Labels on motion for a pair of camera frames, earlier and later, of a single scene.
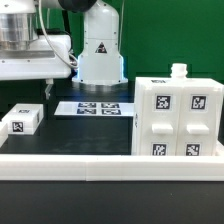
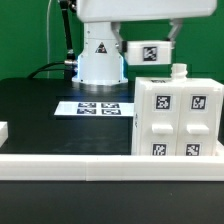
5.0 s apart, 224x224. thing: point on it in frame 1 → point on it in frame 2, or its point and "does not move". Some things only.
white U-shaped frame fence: (110, 167) does not move
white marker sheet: (94, 108) does not move
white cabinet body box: (177, 116) does not move
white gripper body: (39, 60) → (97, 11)
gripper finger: (50, 82) → (115, 29)
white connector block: (198, 121) does not move
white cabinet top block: (24, 118) → (149, 52)
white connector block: (161, 126) does not move
